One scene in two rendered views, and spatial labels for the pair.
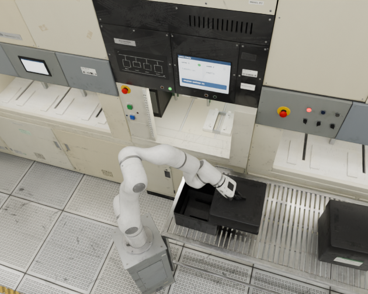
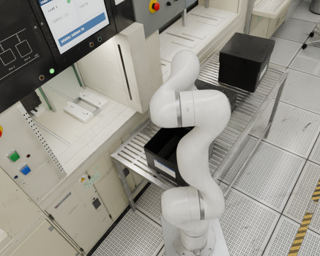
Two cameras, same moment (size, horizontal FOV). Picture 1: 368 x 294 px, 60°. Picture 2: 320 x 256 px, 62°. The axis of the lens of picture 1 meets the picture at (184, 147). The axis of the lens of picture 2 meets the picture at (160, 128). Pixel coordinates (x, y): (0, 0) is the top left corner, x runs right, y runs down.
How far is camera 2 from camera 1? 124 cm
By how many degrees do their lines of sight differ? 43
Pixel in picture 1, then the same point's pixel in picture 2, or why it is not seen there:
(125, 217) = (215, 190)
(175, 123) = (56, 147)
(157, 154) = (193, 59)
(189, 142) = (93, 139)
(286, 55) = not seen: outside the picture
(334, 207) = (227, 51)
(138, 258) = (221, 243)
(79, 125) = not seen: outside the picture
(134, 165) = (196, 92)
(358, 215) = (238, 42)
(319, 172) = not seen: hidden behind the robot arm
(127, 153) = (168, 96)
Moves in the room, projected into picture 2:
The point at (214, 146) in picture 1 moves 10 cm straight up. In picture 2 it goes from (113, 119) to (109, 107)
